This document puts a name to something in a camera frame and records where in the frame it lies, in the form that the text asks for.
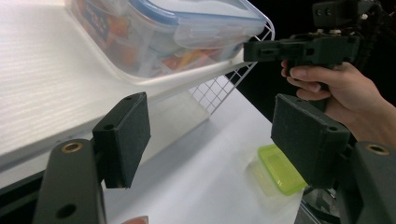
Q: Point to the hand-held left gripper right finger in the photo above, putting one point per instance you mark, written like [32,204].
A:
[308,143]

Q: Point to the blue and red snack packet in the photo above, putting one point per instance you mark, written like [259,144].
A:
[98,23]

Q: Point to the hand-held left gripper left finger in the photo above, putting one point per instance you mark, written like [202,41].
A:
[124,140]

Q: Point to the clear container with blue lid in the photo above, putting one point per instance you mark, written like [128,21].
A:
[162,34]

